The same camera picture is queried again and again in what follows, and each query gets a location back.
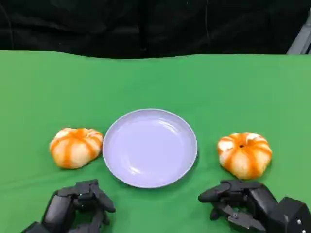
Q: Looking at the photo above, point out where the green table cloth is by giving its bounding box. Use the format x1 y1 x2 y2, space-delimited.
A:
0 50 311 233

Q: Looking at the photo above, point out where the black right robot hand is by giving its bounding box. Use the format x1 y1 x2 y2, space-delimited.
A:
198 179 280 233

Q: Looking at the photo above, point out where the lilac plate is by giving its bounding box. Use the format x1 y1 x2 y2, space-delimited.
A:
102 108 198 189

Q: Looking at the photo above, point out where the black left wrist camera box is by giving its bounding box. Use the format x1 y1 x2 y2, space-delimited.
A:
20 221 46 233

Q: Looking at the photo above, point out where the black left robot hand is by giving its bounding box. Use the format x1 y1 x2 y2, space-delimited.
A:
41 179 116 233

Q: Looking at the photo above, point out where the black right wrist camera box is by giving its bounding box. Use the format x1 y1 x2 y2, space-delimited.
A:
274 196 311 233

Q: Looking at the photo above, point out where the black backdrop curtain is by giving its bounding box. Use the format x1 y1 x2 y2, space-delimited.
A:
0 0 311 59

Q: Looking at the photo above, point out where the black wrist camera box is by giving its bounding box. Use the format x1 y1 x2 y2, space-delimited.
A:
274 196 311 233
20 221 46 233

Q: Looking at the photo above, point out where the grey metal frame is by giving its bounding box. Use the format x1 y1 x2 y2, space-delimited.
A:
286 20 311 55

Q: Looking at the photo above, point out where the orange white toy bread roll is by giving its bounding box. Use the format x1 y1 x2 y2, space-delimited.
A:
50 128 104 169
217 132 273 180

